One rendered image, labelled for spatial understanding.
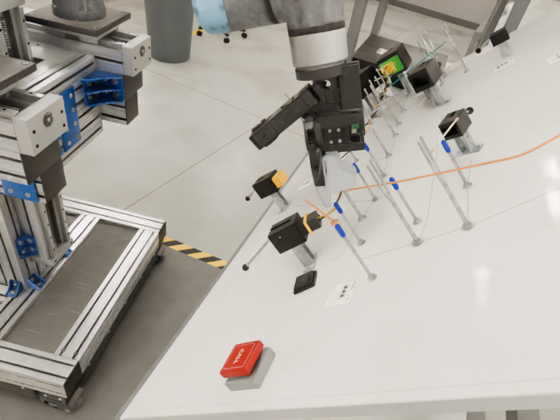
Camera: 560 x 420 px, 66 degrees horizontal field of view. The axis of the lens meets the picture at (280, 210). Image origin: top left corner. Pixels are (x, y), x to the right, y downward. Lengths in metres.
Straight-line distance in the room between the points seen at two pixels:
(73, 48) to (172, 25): 2.72
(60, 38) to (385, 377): 1.35
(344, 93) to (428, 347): 0.33
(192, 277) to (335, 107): 1.64
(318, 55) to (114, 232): 1.64
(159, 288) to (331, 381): 1.64
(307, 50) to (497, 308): 0.37
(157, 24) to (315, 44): 3.71
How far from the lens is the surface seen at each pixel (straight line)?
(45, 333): 1.78
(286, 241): 0.73
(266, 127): 0.61
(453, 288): 0.54
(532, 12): 5.98
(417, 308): 0.54
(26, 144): 1.09
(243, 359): 0.60
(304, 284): 0.70
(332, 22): 0.58
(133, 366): 1.89
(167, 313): 2.01
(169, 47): 4.29
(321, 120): 0.59
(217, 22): 0.62
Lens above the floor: 1.62
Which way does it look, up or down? 39 degrees down
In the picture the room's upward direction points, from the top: 12 degrees clockwise
